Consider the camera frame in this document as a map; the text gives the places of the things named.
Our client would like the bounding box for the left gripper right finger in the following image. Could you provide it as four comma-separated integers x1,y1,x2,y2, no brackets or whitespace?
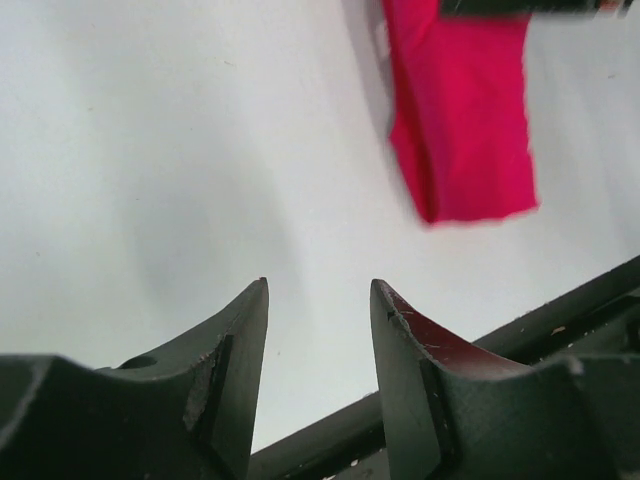
370,280,639,479

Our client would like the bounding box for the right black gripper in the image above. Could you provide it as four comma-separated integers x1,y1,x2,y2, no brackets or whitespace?
439,0,634,18

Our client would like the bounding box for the red t-shirt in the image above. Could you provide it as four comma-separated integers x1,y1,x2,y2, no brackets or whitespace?
383,1,538,224

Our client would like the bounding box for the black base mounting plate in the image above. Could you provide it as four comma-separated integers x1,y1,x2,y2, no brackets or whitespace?
249,260,639,479

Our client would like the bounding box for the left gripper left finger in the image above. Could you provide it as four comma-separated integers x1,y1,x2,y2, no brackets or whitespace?
1,279,269,479

